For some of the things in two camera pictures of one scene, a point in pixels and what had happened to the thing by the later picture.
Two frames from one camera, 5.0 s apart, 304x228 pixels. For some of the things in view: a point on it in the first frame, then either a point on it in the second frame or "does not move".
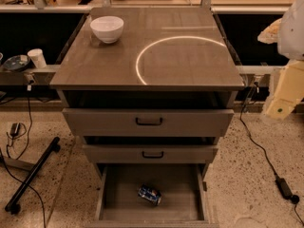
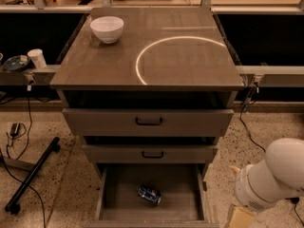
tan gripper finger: (270, 34) -> (252, 189)
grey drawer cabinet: (150, 108) does not move
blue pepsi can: (150, 194) does not move
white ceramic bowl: (108, 28) does not move
